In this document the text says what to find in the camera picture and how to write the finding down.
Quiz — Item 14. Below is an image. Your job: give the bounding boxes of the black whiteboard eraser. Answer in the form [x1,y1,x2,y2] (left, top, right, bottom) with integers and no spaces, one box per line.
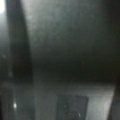
[6,0,120,120]

